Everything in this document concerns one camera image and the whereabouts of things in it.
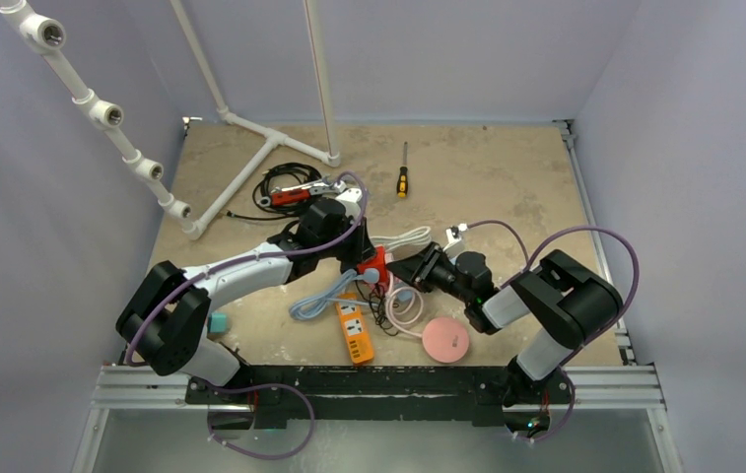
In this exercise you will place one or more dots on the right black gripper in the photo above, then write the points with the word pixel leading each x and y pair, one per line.
pixel 425 272

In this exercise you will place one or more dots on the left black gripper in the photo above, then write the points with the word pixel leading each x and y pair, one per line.
pixel 362 247

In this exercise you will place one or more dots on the red cube socket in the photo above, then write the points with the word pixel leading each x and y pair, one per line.
pixel 377 262

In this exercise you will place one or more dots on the grey blue plug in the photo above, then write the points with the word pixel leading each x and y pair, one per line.
pixel 370 276

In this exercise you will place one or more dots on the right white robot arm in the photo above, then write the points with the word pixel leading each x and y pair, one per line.
pixel 571 303

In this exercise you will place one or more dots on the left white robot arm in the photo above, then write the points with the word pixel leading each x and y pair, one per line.
pixel 164 321

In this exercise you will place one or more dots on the orange power strip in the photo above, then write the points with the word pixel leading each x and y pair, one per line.
pixel 354 328

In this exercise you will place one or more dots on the yellow black screwdriver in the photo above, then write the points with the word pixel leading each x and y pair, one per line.
pixel 402 187

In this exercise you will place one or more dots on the pink round disc charger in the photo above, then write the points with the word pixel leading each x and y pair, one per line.
pixel 445 340

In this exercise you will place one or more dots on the teal small block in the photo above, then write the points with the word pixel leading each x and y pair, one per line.
pixel 217 323

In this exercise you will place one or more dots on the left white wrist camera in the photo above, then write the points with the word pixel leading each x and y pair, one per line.
pixel 351 199

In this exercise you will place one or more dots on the red handled adjustable wrench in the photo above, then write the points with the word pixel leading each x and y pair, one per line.
pixel 282 196

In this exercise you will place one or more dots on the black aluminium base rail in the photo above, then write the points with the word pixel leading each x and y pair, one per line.
pixel 478 395

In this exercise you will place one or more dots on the white PVC pipe frame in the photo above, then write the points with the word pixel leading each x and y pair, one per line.
pixel 111 100

